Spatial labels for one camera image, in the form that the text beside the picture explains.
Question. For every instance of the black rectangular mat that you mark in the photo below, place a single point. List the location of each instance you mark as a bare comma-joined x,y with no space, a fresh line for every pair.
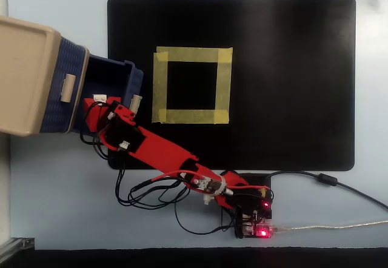
288,83

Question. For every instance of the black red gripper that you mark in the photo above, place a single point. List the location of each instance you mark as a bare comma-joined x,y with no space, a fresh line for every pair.
116,125

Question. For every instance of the beige box lid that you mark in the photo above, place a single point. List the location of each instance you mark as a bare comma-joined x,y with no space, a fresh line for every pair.
24,74

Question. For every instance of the aluminium frame post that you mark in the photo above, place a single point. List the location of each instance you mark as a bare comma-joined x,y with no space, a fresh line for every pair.
15,246

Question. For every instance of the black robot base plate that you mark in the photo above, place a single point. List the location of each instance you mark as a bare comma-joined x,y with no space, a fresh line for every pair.
257,178

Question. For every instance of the blue drawer with plain knob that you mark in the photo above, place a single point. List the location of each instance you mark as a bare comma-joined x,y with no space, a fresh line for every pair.
54,113

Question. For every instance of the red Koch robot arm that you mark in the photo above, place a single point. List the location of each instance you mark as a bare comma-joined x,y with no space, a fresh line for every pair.
166,152

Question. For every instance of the blue drawer with taped knob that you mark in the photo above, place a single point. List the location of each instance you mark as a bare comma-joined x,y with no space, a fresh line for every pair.
106,74

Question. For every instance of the yellow masking tape strip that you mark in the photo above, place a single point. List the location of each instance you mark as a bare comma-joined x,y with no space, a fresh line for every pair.
194,54
191,116
159,86
224,86

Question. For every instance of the controller circuit board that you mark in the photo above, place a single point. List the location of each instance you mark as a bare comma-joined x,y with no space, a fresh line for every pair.
260,230

